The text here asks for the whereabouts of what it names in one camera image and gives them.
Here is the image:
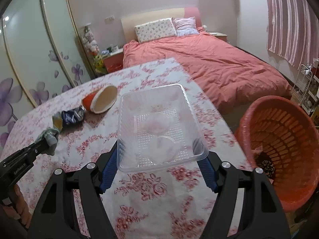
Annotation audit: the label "orange plastic basket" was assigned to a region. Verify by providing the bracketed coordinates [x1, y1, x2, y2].
[235, 96, 318, 212]

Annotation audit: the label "pink striped pillow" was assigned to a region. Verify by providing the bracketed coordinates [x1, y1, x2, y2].
[173, 17, 199, 37]

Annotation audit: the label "floral white pillow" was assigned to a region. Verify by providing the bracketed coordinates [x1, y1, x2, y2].
[134, 18, 177, 44]

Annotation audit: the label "person's left hand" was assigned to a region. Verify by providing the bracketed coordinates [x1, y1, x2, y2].
[3, 184, 32, 229]

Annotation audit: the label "right wooden nightstand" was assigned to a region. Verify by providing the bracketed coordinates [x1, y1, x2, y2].
[209, 32, 228, 42]

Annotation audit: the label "wardrobe with purple flowers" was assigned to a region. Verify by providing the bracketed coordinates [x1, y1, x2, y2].
[1, 0, 94, 147]

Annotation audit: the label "coral red duvet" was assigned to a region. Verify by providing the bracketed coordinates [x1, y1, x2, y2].
[123, 31, 292, 114]

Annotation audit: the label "hanging plush toy stack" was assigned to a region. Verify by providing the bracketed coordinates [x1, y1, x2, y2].
[81, 24, 108, 77]

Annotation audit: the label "red left nightstand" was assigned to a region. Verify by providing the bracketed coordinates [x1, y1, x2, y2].
[103, 49, 124, 73]

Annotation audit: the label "red white paper cup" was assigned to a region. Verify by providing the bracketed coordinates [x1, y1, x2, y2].
[82, 85, 118, 114]

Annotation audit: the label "clear plastic tray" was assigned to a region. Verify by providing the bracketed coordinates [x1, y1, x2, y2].
[117, 84, 209, 173]

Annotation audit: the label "white wire rack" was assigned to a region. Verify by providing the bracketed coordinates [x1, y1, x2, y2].
[292, 58, 318, 116]

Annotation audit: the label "white green mug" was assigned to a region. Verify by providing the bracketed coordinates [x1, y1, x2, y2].
[111, 45, 118, 52]

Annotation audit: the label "beige pink headboard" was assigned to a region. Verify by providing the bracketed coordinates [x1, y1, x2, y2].
[121, 7, 202, 43]

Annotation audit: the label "pink striped curtain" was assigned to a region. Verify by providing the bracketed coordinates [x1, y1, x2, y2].
[267, 0, 318, 68]

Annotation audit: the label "green yellow snack bag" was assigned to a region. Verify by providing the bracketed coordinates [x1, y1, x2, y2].
[52, 112, 63, 132]

